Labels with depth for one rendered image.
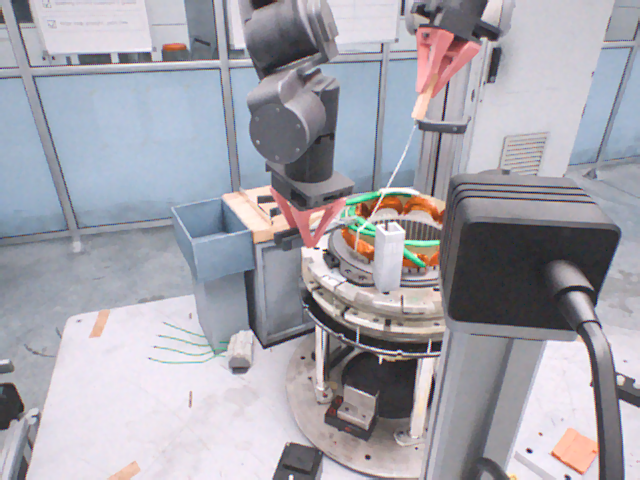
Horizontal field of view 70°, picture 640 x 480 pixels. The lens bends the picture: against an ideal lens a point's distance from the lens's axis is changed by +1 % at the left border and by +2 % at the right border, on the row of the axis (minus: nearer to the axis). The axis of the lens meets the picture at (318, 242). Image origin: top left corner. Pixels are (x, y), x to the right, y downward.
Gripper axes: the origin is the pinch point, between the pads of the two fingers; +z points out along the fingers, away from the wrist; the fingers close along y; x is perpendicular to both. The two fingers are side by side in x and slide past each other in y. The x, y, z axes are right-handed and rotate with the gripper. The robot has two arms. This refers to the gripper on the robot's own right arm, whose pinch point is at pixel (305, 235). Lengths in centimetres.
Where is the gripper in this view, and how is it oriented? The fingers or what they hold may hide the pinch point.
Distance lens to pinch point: 59.0
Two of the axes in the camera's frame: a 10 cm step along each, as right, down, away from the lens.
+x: 8.3, -2.8, 4.9
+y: 5.6, 5.0, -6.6
